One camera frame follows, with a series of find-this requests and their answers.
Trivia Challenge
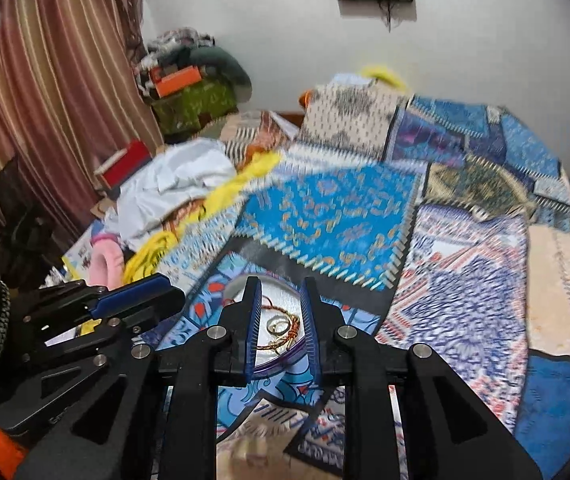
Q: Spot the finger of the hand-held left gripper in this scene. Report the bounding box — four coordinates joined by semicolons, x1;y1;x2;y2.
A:
22;287;186;376
20;274;172;333

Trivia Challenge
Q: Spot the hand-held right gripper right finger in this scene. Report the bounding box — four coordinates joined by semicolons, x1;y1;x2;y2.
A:
301;275;546;480

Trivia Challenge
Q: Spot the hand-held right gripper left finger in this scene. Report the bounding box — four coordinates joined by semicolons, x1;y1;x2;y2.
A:
15;275;263;480

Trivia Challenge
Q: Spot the red cord bracelet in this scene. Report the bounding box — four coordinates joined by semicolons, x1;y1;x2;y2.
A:
260;302;304;352

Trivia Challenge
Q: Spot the gold ring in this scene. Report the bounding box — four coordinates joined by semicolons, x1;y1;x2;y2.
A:
266;315;292;337

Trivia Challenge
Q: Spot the heart-shaped purple jewelry box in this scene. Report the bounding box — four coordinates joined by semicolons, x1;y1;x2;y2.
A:
222;274;318;377

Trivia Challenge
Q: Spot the white cloth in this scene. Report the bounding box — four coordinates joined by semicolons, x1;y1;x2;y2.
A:
115;140;238;239

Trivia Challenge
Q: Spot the blue patchwork blanket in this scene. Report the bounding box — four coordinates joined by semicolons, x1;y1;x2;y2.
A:
65;92;570;480

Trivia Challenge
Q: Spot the red box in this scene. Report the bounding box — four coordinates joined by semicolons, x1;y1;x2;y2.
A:
96;140;154;189

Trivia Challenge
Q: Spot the yellow cloth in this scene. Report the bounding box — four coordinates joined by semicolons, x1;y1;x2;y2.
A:
124;152;284;282

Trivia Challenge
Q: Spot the striped orange cloth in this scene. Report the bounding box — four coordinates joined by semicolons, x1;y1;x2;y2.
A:
220;110;300;157

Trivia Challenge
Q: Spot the green patterned bag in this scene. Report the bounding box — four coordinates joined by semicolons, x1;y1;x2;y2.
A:
152;80;239;134

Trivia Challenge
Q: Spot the cream patterned pillow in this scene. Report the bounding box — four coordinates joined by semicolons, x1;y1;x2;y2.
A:
297;82;412;162

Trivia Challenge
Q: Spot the orange box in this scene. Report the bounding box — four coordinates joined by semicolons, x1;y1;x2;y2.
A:
154;66;202;99

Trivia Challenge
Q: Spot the striped brown curtain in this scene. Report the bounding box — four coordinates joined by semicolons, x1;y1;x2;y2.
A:
0;0;166;226

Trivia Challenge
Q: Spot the grey cushion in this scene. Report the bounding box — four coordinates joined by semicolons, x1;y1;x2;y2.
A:
190;47;254;101

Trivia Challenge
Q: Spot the pile of clothes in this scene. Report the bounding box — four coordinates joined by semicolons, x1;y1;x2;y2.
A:
135;30;216;77

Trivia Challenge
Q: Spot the yellow plush item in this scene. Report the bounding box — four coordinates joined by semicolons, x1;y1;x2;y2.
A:
362;64;409;93

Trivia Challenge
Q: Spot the pink fluffy ring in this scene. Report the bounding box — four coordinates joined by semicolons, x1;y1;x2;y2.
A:
90;232;129;287

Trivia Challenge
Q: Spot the black monitor cable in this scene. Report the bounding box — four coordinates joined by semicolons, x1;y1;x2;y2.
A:
376;0;416;33

